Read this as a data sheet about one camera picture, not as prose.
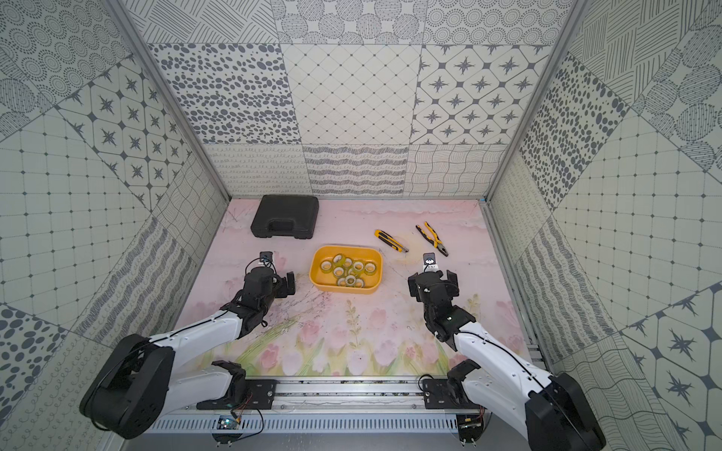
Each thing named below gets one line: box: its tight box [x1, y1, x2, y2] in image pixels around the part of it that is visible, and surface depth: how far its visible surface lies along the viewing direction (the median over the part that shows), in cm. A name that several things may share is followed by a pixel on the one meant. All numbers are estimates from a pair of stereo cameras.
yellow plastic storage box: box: [309, 245, 383, 293], surface depth 99 cm
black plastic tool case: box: [250, 194, 320, 240], surface depth 109 cm
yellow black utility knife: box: [374, 229, 410, 253], surface depth 109 cm
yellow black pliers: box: [415, 221, 449, 257], surface depth 109 cm
